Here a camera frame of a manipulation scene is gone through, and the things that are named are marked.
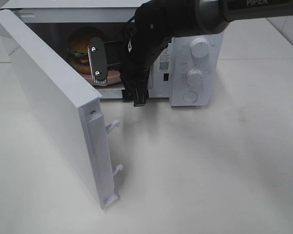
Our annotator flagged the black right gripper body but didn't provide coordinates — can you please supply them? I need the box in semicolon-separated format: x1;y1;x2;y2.
104;31;171;85

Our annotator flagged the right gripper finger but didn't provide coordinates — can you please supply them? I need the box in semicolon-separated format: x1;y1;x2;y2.
88;37;108;86
122;80;149;107

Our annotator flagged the burger with lettuce and cheese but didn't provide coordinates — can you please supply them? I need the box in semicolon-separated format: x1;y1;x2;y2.
66;27;108;75

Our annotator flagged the round white door button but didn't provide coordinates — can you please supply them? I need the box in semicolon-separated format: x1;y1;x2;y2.
183;91;198;103

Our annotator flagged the white microwave door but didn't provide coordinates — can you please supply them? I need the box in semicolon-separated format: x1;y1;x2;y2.
0;10;123;209

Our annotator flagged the white timer knob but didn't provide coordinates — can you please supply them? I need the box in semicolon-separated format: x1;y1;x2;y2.
186;69;204;86

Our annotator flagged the pink round plate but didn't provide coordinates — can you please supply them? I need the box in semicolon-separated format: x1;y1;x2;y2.
81;70;122;86

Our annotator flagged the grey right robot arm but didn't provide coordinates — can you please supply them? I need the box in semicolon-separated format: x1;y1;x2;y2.
88;0;293;107

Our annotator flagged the upper white control knob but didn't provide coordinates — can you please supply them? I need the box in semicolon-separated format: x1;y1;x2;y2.
189;36;210;59

